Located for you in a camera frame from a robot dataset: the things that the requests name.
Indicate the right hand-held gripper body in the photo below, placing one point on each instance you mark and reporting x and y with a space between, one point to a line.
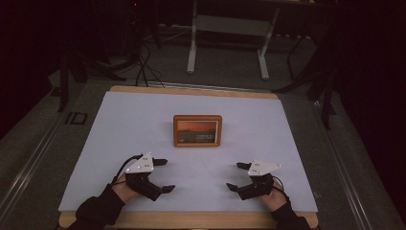
258 185

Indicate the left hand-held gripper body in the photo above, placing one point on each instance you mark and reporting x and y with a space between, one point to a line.
140 179

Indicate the wooden photo frame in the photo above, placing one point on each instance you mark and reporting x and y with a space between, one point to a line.
197 131

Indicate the person's left hand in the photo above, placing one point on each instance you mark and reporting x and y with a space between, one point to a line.
123 190

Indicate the person's right hand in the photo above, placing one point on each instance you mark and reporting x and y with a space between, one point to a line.
274 199

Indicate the wooden table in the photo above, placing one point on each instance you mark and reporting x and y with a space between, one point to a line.
191 220

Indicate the white table mat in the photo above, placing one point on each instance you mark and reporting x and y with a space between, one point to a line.
166 105

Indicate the black tripod stand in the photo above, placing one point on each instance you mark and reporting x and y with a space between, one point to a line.
325 96

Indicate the black metal stand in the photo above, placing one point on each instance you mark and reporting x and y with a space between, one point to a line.
63 86

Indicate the white metal stand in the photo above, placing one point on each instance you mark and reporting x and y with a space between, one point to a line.
231 25

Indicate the metal floor rail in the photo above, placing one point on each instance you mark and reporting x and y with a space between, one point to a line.
341 166
30 166

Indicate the black floor bracket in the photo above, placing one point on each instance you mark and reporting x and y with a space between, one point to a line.
76 118

